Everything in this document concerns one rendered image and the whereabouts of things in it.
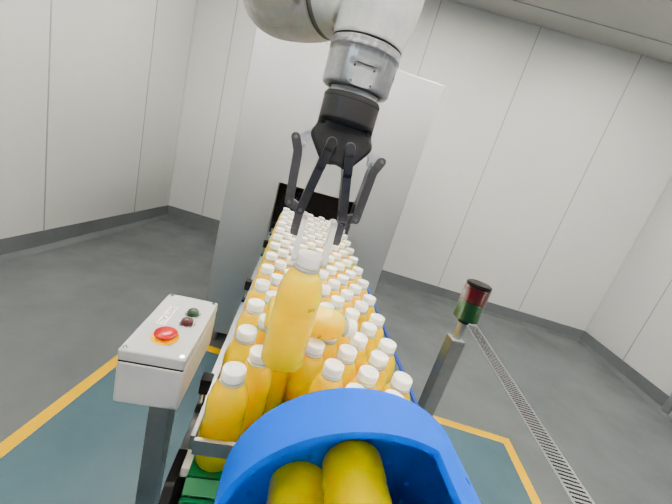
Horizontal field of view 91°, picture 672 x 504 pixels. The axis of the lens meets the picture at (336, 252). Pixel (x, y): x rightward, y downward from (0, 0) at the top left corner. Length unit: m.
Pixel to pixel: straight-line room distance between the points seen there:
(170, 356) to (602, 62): 5.12
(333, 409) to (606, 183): 5.07
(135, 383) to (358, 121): 0.52
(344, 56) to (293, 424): 0.41
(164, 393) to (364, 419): 0.38
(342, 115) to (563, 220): 4.77
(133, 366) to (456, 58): 4.48
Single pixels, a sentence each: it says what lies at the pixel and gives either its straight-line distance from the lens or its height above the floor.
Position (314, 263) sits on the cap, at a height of 1.31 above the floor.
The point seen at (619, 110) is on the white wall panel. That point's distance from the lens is 5.30.
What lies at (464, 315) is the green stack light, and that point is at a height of 1.18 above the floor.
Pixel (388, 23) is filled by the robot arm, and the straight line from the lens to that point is 0.46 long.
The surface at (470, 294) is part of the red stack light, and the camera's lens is 0.89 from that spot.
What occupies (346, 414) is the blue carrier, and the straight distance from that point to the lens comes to 0.36.
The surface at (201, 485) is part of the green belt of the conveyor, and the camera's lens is 0.70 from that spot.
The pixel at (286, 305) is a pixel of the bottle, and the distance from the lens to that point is 0.50.
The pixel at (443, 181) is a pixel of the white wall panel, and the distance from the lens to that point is 4.53.
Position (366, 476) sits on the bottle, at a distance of 0.39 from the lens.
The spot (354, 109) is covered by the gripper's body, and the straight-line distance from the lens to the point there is 0.44.
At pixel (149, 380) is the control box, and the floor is 1.05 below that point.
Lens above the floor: 1.46
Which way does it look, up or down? 16 degrees down
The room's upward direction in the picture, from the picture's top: 16 degrees clockwise
